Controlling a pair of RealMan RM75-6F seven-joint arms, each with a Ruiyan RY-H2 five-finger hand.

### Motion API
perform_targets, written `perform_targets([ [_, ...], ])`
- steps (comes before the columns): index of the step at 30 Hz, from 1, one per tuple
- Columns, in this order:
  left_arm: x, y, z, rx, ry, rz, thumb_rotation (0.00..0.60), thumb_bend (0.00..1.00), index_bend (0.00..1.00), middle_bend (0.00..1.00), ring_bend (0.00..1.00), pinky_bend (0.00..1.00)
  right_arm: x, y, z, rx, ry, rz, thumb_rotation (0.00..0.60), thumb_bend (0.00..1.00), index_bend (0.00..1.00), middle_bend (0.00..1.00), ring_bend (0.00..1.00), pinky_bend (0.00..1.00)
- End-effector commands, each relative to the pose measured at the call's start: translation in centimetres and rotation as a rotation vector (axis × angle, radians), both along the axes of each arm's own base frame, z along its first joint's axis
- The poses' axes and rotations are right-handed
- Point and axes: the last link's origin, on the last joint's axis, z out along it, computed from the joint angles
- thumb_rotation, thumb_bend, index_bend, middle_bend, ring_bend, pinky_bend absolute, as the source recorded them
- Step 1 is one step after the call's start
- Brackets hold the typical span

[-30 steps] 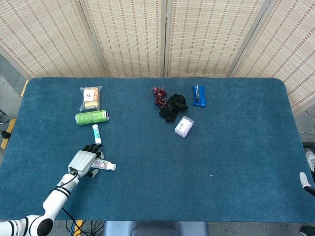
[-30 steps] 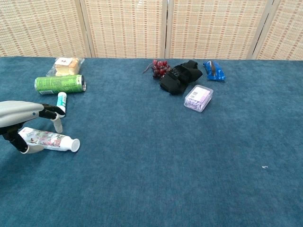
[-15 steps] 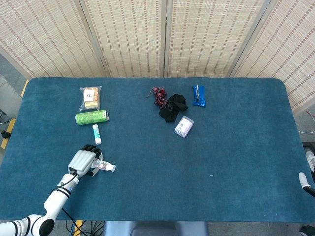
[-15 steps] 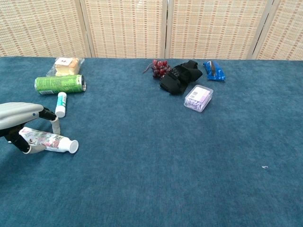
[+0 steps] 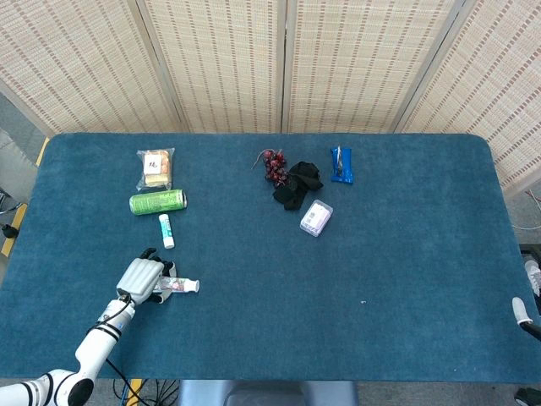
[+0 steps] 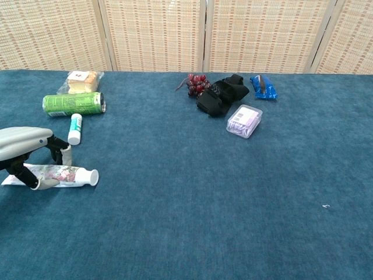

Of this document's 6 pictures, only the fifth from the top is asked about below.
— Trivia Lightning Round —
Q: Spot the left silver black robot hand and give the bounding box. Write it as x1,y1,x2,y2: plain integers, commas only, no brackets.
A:
116,248,178,306

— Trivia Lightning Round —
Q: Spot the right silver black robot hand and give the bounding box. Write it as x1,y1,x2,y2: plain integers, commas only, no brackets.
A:
511,296,541,340

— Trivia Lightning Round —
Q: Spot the white floral toothpaste tube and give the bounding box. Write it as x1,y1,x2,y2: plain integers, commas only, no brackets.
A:
152,276,201,295

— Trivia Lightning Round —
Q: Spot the white sneaker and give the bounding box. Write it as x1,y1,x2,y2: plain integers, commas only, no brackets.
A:
523,259,541,297

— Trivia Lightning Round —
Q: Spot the small white green tube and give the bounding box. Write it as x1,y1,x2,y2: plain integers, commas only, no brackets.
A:
158,213,176,250

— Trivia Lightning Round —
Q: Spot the green drink can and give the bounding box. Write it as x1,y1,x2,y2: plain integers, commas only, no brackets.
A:
128,189,189,217

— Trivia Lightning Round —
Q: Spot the clear bag of pastries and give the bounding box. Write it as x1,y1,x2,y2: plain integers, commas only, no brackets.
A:
135,147,176,192

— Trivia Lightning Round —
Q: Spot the blue felt table mat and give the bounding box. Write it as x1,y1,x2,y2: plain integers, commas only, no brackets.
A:
0,132,541,385

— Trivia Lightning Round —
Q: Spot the grey robot torso base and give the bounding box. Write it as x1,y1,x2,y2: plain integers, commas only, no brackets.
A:
179,379,359,406

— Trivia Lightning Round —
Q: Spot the bunch of red grapes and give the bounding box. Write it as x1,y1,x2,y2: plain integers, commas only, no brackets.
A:
251,148,291,185

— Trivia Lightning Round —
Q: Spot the black crumpled cloth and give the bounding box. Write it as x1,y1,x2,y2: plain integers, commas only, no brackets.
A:
272,160,325,211

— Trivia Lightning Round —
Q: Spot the clear box with purple label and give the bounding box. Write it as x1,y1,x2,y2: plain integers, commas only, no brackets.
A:
299,199,335,239

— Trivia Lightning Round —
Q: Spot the woven bamboo screen panel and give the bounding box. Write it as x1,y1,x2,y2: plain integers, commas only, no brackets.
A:
395,0,541,200
281,0,466,134
0,0,189,136
134,0,289,134

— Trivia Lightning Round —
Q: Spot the blue snack packet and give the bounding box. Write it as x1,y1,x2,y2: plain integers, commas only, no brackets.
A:
330,145,355,184

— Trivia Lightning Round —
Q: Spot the white floor cable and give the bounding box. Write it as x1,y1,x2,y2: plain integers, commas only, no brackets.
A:
512,189,541,232

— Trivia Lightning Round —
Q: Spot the black floor cable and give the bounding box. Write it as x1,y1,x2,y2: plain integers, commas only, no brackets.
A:
112,378,182,406

